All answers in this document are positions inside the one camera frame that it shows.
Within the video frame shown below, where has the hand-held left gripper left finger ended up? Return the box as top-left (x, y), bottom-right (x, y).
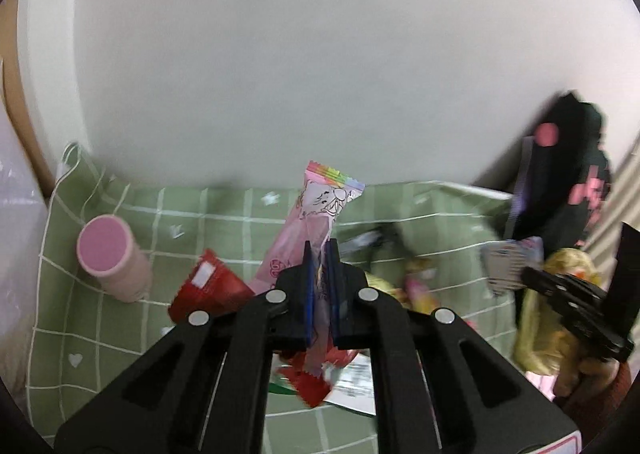
top-left (54, 240), bottom-right (321, 454)

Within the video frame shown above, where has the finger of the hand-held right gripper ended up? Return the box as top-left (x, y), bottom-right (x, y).
top-left (541, 285), bottom-right (636, 363)
top-left (522, 267), bottom-right (609, 308)

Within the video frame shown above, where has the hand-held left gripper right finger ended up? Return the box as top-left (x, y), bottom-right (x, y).
top-left (326, 237), bottom-right (583, 454)

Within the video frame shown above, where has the yellow plastic bag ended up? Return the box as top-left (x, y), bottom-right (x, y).
top-left (515, 248), bottom-right (606, 377)

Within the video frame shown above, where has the striped snack packet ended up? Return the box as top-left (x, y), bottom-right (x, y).
top-left (481, 237), bottom-right (545, 297)

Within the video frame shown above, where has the pink candy wrapper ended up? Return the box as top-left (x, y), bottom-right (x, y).
top-left (247, 160), bottom-right (366, 377)

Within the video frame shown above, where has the person's right forearm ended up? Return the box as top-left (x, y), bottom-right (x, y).
top-left (560, 361), bottom-right (636, 440)

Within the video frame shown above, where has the person's right hand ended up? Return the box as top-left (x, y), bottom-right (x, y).
top-left (552, 351), bottom-right (621, 402)

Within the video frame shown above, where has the beige curtain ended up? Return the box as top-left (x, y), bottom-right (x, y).
top-left (582, 134), bottom-right (640, 255)

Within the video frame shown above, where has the red wrapper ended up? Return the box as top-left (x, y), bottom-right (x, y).
top-left (167, 249), bottom-right (256, 325)
top-left (272, 349), bottom-right (361, 409)

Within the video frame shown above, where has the pink yogurt cup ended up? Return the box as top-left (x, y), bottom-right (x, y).
top-left (76, 215), bottom-right (152, 304)

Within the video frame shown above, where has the green checked tablecloth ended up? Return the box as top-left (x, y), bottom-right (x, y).
top-left (27, 141), bottom-right (521, 450)

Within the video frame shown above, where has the wooden shelf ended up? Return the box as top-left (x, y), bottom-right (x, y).
top-left (0, 0), bottom-right (56, 190)

